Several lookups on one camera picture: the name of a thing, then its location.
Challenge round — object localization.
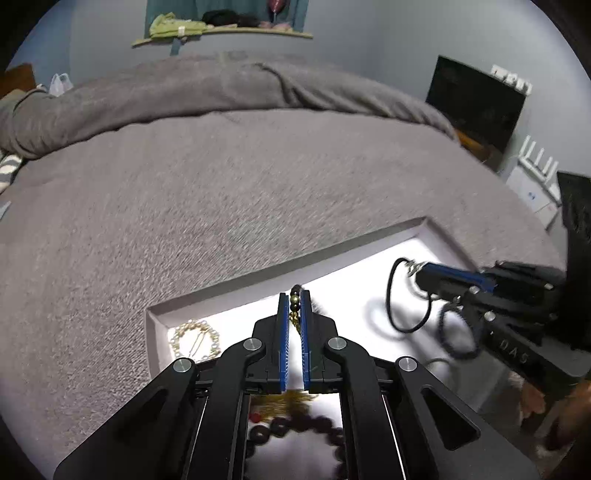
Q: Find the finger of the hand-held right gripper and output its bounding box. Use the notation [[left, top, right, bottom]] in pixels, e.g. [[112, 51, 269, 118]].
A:
[[417, 261, 568, 296], [414, 272, 560, 346]]

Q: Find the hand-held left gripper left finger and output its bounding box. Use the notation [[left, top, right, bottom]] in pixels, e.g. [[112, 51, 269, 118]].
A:
[[53, 292, 291, 480]]

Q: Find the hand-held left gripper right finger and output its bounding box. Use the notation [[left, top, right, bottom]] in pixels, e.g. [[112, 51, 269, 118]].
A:
[[300, 288, 542, 480]]

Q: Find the small dark gold bead bracelet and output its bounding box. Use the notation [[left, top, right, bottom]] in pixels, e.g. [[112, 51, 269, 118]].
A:
[[288, 285, 325, 334]]

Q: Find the dark blue bead bracelet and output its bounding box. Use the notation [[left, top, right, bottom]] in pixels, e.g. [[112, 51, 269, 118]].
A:
[[438, 306, 482, 361]]

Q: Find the grey cardboard box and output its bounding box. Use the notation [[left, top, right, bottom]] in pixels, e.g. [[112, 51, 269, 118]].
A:
[[145, 216, 514, 480]]

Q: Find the black cord bracelet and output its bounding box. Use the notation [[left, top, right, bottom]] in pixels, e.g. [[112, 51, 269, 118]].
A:
[[386, 257, 440, 334]]

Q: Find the red bead gold bracelet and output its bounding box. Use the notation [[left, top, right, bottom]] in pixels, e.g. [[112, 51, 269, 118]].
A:
[[248, 390, 320, 425]]

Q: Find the large dark bead bracelet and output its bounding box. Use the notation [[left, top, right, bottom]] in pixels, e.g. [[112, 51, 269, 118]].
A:
[[248, 414, 348, 480]]

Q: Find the pearl bracelet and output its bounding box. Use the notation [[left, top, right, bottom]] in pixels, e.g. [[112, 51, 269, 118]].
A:
[[168, 319, 223, 363]]

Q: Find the person's right hand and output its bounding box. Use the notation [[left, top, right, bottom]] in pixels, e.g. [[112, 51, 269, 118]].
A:
[[520, 377, 591, 451]]

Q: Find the white cabinet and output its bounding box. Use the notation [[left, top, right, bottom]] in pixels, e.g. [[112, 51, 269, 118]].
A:
[[505, 165, 563, 230]]

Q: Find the wooden monitor stand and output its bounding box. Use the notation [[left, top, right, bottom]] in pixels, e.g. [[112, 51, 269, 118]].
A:
[[454, 128, 505, 172]]

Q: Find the white router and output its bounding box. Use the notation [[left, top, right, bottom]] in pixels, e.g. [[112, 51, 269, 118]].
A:
[[516, 136, 562, 205]]

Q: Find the black monitor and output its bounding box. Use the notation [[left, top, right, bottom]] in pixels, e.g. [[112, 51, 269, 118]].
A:
[[425, 55, 527, 154]]

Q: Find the grey blanket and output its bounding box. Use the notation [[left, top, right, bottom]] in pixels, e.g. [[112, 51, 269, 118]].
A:
[[0, 52, 565, 478]]

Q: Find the striped pillow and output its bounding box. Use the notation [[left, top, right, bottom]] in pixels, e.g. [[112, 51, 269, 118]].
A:
[[0, 151, 25, 195]]

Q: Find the black cloth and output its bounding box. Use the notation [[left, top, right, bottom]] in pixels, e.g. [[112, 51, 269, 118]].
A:
[[201, 8, 262, 28]]

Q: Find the green cloth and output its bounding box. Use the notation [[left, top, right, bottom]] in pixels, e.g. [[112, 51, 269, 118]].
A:
[[150, 12, 209, 38]]

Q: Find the white plastic bag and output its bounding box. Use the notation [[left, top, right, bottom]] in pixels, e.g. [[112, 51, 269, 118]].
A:
[[48, 72, 74, 98]]

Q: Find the wooden headboard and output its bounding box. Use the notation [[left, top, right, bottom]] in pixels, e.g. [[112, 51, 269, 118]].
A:
[[0, 63, 37, 100]]

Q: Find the wooden wall shelf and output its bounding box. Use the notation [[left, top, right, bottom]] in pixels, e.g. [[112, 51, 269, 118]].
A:
[[131, 25, 314, 48]]

